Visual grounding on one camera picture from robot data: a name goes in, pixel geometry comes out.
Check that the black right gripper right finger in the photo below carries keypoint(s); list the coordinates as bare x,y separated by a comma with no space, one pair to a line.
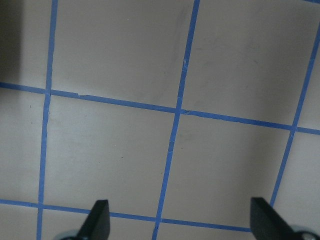
267,224

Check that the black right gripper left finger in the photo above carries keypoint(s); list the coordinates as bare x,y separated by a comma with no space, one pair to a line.
97,224

